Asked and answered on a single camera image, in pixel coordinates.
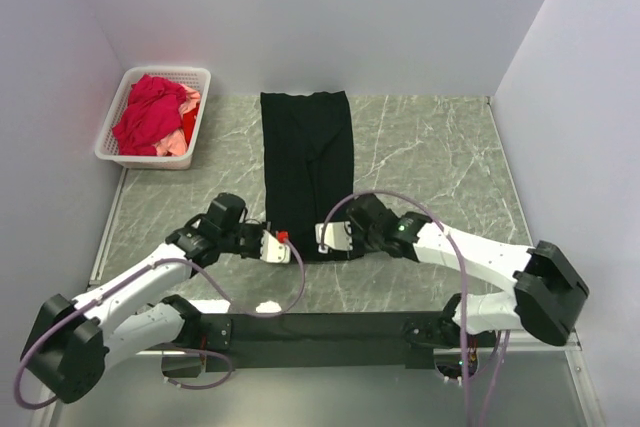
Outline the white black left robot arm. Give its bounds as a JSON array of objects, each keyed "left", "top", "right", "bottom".
[{"left": 13, "top": 193, "right": 289, "bottom": 409}]

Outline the orange red t shirt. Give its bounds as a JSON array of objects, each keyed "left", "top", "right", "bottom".
[{"left": 182, "top": 103, "right": 200, "bottom": 146}]

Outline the aluminium frame rail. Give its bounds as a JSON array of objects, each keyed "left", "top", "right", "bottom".
[{"left": 18, "top": 189, "right": 590, "bottom": 404}]

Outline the black base crossbar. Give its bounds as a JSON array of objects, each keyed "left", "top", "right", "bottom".
[{"left": 139, "top": 310, "right": 501, "bottom": 378}]

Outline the white plastic laundry basket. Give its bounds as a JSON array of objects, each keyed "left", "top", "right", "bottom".
[{"left": 94, "top": 65, "right": 211, "bottom": 170}]

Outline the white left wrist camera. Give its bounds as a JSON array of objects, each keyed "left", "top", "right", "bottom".
[{"left": 259, "top": 230, "right": 291, "bottom": 264}]

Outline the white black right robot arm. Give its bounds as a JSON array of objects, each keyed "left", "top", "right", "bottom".
[{"left": 346, "top": 194, "right": 590, "bottom": 347}]

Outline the black t shirt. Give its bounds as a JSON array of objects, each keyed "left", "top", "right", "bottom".
[{"left": 260, "top": 91, "right": 364, "bottom": 264}]

